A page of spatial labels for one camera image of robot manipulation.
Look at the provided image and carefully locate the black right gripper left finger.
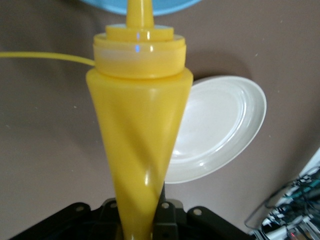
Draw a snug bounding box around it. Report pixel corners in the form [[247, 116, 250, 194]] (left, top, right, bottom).
[[9, 198, 125, 240]]

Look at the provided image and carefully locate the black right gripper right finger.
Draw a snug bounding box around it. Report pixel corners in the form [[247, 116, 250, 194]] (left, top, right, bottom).
[[152, 184, 251, 240]]

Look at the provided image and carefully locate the yellow squeeze bottle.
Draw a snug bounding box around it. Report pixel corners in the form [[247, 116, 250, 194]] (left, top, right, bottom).
[[0, 0, 195, 240]]

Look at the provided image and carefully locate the beige plate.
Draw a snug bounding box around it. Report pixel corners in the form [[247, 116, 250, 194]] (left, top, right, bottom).
[[163, 76, 268, 185]]

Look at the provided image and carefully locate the blue plate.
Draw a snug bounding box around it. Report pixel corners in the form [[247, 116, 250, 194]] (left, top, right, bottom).
[[79, 0, 201, 17]]

